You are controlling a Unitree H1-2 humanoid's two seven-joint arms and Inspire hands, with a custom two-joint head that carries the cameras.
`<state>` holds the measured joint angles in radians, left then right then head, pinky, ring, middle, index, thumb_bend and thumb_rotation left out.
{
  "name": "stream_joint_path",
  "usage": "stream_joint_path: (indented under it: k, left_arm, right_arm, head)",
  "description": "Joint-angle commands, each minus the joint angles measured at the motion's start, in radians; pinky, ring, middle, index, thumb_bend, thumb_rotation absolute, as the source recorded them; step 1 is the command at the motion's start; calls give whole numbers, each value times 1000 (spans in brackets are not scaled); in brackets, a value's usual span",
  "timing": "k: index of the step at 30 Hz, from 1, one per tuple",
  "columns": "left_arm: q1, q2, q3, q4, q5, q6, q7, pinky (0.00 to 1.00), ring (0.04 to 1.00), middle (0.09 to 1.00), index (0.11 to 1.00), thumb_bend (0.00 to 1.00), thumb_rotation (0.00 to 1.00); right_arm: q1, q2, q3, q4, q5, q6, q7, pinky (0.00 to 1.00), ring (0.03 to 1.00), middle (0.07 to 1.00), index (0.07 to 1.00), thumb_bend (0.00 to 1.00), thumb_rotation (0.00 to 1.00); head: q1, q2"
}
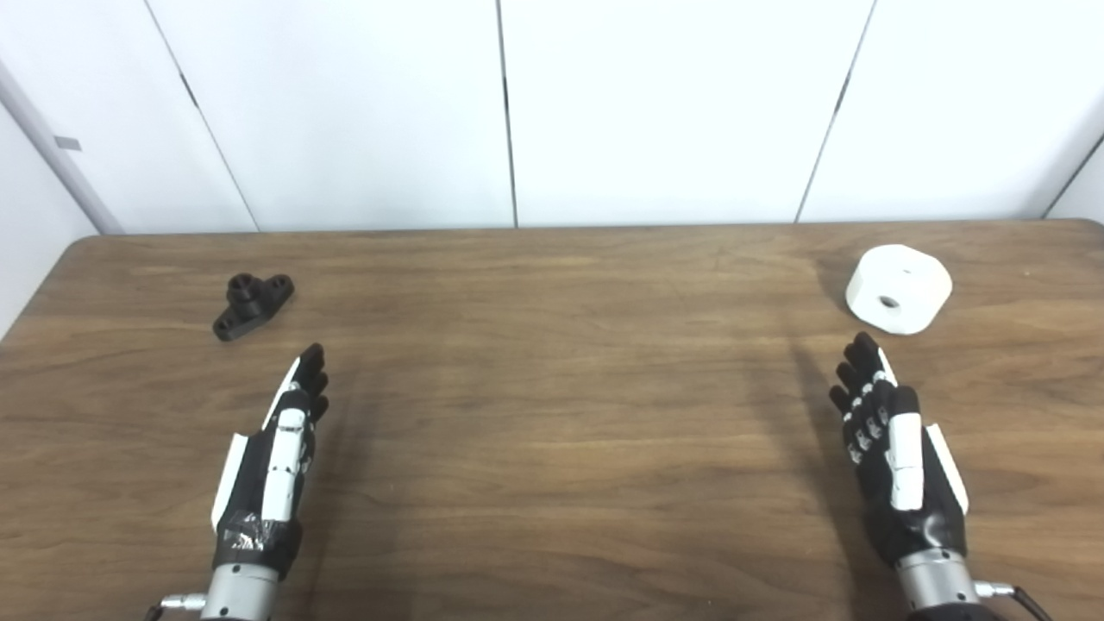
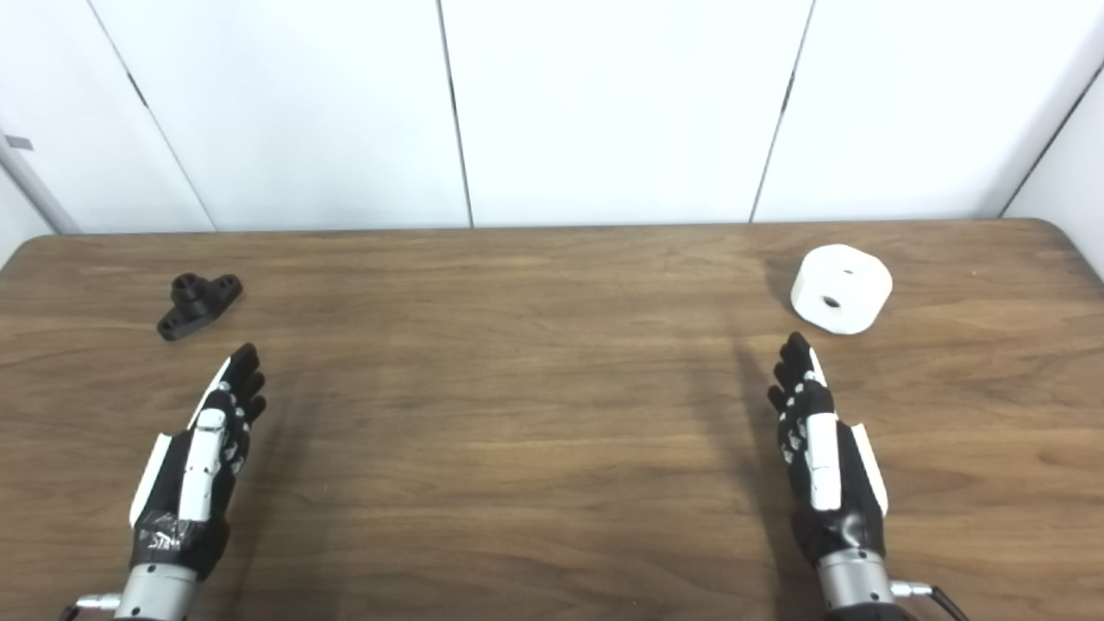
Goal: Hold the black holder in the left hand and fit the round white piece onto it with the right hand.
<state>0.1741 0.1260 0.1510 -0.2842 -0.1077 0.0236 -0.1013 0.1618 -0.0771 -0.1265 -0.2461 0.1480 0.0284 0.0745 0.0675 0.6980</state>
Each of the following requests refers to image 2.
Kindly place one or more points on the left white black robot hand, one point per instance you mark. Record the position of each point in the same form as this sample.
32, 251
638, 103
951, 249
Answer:
200, 466

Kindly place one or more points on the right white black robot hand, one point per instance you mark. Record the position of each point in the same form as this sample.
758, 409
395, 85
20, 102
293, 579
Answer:
824, 466

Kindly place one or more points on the black flanged holder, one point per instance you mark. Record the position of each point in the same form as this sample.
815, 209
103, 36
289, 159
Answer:
194, 306

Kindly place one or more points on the white block with holes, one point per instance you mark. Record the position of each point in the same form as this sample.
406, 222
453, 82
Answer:
849, 289

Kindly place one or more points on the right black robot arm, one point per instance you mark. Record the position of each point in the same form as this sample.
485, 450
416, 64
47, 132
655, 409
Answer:
854, 586

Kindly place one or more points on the grey wall corner post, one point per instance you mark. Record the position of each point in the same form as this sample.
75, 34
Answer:
34, 185

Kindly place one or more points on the small grey wall tag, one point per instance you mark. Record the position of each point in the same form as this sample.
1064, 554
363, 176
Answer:
19, 143

